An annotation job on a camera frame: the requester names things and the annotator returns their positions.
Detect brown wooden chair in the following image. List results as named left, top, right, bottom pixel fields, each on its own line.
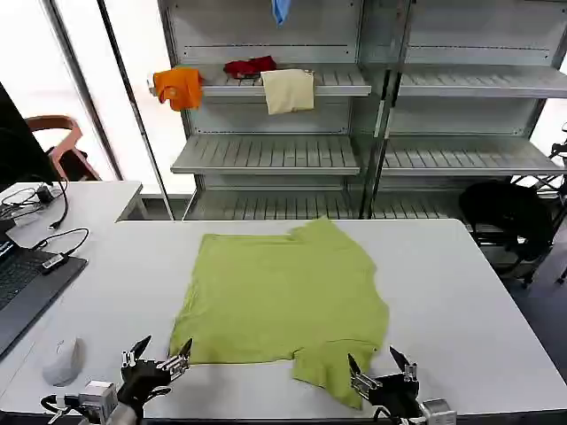
left=24, top=114, right=101, bottom=182

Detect green shirt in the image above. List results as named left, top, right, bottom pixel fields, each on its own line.
left=167, top=216, right=391, bottom=411

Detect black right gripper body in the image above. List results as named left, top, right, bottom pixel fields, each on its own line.
left=359, top=374, right=423, bottom=420

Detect dark window frame post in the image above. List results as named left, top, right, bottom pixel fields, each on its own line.
left=96, top=0, right=176, bottom=221

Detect white-labelled adapter with black cable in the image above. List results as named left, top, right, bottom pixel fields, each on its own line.
left=29, top=227, right=90, bottom=272

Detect black monitor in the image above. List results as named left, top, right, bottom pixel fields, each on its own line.
left=0, top=81, right=61, bottom=188

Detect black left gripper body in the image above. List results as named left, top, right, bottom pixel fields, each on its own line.
left=116, top=359, right=173, bottom=420

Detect white computer mouse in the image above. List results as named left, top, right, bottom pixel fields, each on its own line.
left=42, top=336, right=86, bottom=387

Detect tangled black cables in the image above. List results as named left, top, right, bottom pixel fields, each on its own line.
left=0, top=187, right=42, bottom=222

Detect black office chair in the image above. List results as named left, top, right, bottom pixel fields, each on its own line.
left=457, top=178, right=557, bottom=290

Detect white side desk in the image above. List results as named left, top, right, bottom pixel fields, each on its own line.
left=0, top=180, right=144, bottom=250

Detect grey metal rack with clothes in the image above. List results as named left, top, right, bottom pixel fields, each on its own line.
left=146, top=0, right=374, bottom=221

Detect empty grey metal rack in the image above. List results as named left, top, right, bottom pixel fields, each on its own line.
left=359, top=0, right=567, bottom=220

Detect black laptop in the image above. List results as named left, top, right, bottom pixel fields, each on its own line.
left=0, top=241, right=89, bottom=359

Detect black cable with plug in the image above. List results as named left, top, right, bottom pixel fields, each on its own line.
left=46, top=178, right=70, bottom=231

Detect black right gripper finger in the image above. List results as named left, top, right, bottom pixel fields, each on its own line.
left=388, top=344, right=420, bottom=383
left=346, top=352, right=384, bottom=400

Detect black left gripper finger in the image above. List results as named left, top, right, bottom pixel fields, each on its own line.
left=156, top=337, right=195, bottom=383
left=120, top=335, right=153, bottom=369

